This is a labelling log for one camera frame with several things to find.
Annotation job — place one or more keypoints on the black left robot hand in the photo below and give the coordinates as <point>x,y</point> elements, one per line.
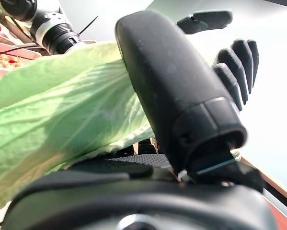
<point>239,62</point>

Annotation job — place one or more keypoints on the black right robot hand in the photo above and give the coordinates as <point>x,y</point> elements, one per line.
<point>176,79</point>

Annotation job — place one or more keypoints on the green white napa cabbage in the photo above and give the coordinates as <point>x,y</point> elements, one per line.
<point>49,107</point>

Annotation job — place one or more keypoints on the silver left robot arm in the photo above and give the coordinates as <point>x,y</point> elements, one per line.
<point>54,36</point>

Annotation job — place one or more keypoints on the wooden display shelf stand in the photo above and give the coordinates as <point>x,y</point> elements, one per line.
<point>14,46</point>

